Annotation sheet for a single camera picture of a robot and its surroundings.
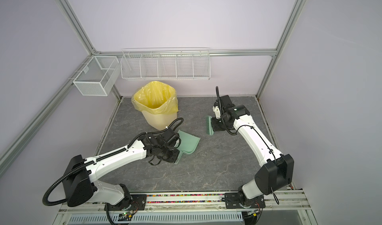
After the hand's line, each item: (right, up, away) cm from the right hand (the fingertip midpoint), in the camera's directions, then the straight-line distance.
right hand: (216, 127), depth 80 cm
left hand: (-22, -17, -3) cm, 28 cm away
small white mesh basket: (-81, +32, +21) cm, 89 cm away
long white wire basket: (-32, +41, +18) cm, 55 cm away
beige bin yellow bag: (-39, +15, +26) cm, 49 cm away
